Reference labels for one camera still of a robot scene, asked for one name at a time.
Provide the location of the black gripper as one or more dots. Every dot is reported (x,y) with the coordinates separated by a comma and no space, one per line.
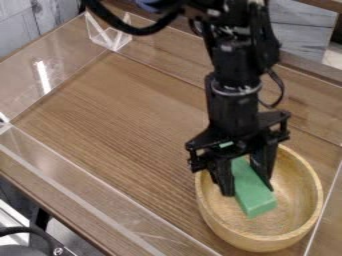
(239,130)

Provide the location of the green rectangular block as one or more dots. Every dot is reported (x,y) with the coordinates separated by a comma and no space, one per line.
(255,199)

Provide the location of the light brown wooden bowl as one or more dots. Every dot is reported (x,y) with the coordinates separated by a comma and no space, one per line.
(269,228)

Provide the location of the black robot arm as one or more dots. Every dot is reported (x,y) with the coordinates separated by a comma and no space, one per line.
(238,36)

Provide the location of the clear acrylic tray enclosure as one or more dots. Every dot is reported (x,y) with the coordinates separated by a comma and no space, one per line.
(99,120)

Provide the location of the black metal table bracket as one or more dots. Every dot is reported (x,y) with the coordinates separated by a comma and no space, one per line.
(39,220)

